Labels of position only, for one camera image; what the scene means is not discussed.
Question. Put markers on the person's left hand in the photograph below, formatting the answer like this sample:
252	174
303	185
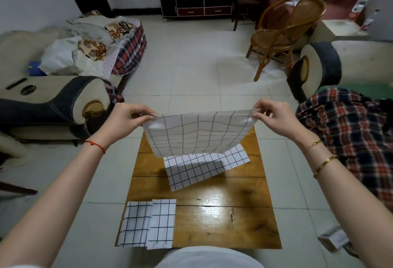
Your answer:
122	126

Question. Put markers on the person's right hand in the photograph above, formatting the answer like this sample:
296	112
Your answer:
282	120

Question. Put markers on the grid cloth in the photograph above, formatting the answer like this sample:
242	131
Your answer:
135	224
199	132

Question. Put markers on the pile of grid cloths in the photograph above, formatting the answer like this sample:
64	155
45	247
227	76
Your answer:
196	169

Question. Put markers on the person's right forearm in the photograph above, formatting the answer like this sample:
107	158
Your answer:
353	203

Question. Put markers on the person's left forearm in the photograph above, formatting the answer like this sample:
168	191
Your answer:
52	209

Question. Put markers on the person's white shirt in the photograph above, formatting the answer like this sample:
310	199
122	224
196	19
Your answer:
208	258

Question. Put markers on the gold bangle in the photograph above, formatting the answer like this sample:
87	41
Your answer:
325	163

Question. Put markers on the red plaid blanket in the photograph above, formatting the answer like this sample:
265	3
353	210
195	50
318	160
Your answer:
353	132

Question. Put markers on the small plaid cloth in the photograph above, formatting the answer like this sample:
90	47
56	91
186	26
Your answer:
132	49

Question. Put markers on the cream and denim armchair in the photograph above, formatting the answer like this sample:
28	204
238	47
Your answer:
46	105

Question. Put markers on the floral patterned blanket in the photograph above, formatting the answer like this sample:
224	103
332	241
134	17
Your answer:
92	46

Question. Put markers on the rattan chair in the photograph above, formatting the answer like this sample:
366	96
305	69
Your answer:
282	34

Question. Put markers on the green cloth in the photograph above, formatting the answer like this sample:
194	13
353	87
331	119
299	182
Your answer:
368	91

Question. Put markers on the white plastic bag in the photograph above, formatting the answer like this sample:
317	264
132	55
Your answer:
58	55

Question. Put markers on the long cream and denim sofa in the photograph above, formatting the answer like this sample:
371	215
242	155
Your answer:
359	62

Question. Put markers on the white side cabinet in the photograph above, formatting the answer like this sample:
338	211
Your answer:
337	31

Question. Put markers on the blue round object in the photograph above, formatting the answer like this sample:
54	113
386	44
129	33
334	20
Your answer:
33	68

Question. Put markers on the wooden table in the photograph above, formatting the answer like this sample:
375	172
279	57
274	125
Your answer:
221	218

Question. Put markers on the dark wooden high-back chair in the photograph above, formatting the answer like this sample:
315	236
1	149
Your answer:
245	0

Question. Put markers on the small white orange box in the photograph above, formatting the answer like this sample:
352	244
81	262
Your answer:
334	240

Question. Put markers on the red white plastic packet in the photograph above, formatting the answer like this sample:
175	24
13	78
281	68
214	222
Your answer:
362	3

